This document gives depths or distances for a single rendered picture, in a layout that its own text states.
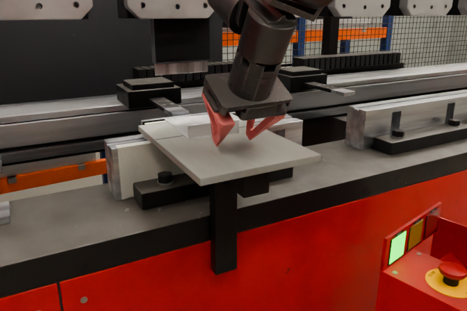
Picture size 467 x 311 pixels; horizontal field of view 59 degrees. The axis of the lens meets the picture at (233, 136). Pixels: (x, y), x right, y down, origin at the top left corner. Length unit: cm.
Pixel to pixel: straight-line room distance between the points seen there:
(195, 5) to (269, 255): 45
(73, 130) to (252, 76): 54
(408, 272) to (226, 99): 43
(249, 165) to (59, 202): 37
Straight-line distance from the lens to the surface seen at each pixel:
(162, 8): 69
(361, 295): 101
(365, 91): 134
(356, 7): 90
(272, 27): 46
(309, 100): 120
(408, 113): 109
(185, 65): 75
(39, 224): 71
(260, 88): 51
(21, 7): 65
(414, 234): 81
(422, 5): 104
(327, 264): 88
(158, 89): 92
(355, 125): 101
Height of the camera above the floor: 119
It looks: 17 degrees down
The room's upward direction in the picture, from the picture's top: straight up
